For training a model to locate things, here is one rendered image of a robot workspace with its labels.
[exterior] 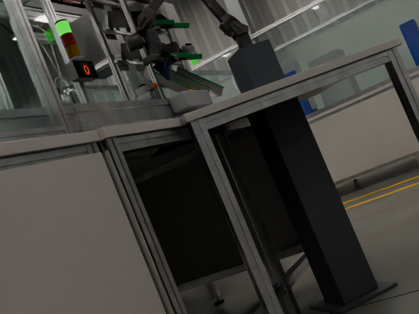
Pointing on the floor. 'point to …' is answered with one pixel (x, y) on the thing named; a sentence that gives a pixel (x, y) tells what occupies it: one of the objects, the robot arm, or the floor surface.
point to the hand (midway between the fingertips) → (165, 71)
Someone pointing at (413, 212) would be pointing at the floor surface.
